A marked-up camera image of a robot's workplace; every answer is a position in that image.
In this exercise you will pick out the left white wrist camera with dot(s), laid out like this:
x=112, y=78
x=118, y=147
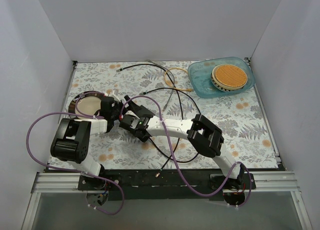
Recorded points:
x=112, y=93

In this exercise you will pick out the teal plastic tray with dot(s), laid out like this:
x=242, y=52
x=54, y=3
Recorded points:
x=200, y=76

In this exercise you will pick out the black rimmed plate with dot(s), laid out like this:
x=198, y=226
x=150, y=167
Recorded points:
x=88, y=103

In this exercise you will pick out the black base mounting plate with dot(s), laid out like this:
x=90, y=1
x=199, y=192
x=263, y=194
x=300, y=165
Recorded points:
x=153, y=184

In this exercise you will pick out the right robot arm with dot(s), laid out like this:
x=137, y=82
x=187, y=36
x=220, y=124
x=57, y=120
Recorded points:
x=204, y=135

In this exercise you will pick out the aluminium frame rail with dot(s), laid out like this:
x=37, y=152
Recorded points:
x=265, y=181

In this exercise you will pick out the black network switch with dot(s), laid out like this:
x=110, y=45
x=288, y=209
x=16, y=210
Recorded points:
x=129, y=115

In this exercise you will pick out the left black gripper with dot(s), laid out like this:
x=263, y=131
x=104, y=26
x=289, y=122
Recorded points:
x=116, y=109

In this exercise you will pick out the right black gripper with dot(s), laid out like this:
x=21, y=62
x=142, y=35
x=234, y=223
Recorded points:
x=138, y=110

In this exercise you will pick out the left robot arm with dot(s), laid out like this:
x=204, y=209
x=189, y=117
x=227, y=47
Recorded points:
x=71, y=141

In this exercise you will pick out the floral tablecloth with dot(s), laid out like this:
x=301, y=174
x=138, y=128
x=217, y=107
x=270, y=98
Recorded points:
x=240, y=118

